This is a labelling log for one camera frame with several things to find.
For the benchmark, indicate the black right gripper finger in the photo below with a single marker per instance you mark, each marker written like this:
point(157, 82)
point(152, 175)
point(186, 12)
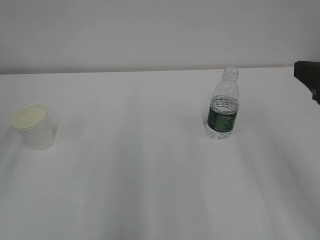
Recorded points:
point(308, 73)

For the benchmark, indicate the clear green-label water bottle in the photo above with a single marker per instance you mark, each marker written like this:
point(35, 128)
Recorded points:
point(224, 105)

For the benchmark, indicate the white paper cup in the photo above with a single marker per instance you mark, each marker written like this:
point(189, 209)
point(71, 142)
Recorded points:
point(33, 124)

